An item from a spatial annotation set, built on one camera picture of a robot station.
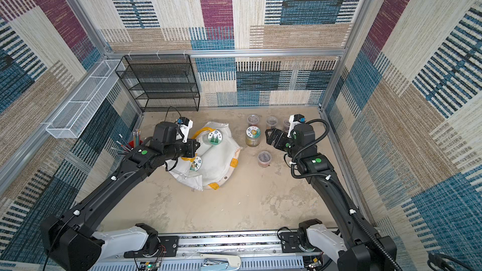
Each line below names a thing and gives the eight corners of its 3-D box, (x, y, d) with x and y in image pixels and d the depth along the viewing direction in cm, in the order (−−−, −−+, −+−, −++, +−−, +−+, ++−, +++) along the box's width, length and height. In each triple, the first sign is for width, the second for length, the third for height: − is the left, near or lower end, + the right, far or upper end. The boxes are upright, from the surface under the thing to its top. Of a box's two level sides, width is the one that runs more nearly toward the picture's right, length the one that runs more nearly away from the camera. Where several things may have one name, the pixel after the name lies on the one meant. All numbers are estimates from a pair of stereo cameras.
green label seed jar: (245, 147, 104) (245, 137, 97) (245, 135, 109) (245, 125, 103) (260, 147, 104) (261, 137, 97) (259, 135, 109) (260, 125, 102)
